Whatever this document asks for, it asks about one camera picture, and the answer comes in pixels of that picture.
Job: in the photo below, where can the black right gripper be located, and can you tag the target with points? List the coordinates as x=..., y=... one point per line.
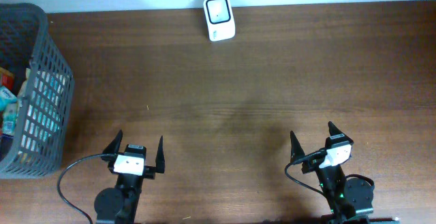
x=297, y=150

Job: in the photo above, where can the grey plastic mesh basket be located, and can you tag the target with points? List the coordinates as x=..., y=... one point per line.
x=27, y=47

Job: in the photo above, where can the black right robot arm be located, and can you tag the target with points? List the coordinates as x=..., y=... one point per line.
x=349, y=196

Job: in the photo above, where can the white barcode scanner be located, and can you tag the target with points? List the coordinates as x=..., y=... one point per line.
x=219, y=19

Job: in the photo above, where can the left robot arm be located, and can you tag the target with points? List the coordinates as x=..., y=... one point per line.
x=119, y=204

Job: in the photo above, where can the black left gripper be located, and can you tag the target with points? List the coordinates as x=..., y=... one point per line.
x=150, y=171

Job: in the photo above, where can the large cream wipes bag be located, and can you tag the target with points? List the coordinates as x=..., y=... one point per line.
x=49, y=88

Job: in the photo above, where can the Kleenex tissue pack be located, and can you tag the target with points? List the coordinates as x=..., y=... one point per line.
x=6, y=98
x=10, y=115

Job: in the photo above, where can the San Remo spaghetti pack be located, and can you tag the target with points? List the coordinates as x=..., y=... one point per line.
x=7, y=79

